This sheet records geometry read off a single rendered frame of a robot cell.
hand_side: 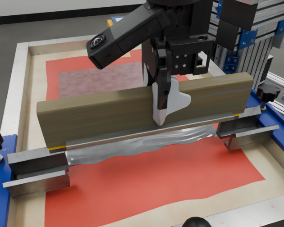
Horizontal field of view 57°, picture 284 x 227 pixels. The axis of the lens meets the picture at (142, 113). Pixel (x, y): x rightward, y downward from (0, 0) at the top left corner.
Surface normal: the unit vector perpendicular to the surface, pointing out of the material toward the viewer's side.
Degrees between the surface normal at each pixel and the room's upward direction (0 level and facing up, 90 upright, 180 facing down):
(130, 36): 91
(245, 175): 0
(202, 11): 90
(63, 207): 0
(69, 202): 0
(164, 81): 73
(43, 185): 90
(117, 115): 90
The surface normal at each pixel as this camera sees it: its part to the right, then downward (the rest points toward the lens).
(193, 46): 0.27, 0.62
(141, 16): -0.48, -0.59
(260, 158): 0.00, -0.77
